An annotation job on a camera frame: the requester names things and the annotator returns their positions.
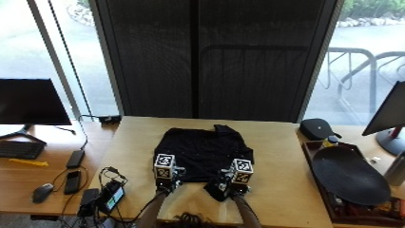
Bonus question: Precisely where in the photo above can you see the black blind cord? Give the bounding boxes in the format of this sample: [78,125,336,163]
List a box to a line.
[46,0,92,116]

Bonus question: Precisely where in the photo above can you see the dark brown wooden tray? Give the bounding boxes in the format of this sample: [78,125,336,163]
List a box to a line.
[301,140,405,228]

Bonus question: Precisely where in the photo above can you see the black computer mouse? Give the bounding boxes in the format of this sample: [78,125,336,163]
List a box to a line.
[32,182,56,204]

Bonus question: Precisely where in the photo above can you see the grey window frame post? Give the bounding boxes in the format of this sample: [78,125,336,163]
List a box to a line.
[27,0,92,120]

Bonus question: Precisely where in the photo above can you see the black t-shirt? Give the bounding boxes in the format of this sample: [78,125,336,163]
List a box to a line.
[153,123,256,202]

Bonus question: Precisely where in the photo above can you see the black power brick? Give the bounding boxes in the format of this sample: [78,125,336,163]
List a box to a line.
[64,149,86,169]

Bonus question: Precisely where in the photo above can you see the tilted dark computer monitor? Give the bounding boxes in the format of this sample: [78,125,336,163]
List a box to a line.
[361,80,405,137]

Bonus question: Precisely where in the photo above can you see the person's left hand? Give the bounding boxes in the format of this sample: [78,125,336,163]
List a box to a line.
[153,166,188,195]

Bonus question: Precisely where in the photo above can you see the black zip case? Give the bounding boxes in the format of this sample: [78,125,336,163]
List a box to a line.
[298,118,342,142]

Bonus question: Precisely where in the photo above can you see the black device with lit screen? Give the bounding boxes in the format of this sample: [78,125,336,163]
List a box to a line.
[96,180,126,214]

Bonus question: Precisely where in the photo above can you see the black power cable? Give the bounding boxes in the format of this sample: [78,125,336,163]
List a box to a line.
[77,114,101,152]

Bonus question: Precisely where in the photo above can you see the yellow bottle with black cap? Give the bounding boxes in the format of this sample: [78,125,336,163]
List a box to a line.
[321,135,341,149]

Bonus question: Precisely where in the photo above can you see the black computer monitor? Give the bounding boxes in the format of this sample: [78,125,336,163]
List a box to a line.
[0,78,73,126]

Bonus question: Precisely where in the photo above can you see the black smartphone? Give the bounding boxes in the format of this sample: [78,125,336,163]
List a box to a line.
[62,170,82,196]

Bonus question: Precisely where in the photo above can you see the dark mesh window screen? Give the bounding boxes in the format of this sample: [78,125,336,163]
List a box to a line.
[88,0,340,124]

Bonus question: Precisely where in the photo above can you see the yellow plastic tool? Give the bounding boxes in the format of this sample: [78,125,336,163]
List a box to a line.
[8,158,50,168]

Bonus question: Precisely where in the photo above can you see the person's right hand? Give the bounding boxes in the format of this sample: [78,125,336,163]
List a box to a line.
[216,167,253,195]

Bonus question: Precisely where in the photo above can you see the grey metal bike rack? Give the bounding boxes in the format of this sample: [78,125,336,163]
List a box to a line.
[322,47,405,125]

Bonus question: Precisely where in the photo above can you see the black monitor stand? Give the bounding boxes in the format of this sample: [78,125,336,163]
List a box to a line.
[0,123,48,145]

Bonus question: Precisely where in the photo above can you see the black oval plate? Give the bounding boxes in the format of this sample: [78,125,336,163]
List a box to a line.
[312,145,393,206]

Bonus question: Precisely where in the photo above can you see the white marker cube glove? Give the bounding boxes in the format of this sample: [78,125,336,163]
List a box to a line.
[153,153,177,180]
[230,159,256,185]

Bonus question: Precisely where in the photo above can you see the black keyboard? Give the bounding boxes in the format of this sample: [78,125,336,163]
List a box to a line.
[0,141,46,161]

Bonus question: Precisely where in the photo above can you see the black coiled cable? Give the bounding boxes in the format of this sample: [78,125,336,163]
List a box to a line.
[97,165,129,187]

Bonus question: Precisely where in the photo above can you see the orange snack packet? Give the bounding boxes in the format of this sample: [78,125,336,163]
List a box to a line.
[373,197,405,217]

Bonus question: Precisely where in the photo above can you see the white marker cube right glove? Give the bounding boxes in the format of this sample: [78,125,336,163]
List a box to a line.
[230,159,256,185]

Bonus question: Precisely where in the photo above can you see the grey round monitor stand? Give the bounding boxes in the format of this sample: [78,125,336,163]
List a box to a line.
[374,126,405,157]

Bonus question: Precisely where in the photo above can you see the black cable adapter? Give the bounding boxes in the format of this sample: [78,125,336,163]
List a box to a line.
[97,115,122,125]

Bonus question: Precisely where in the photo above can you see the black battery box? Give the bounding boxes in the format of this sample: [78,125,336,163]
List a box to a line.
[77,188,101,219]

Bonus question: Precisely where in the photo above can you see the white marker cube left glove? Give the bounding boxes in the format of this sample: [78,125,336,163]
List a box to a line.
[153,153,177,180]

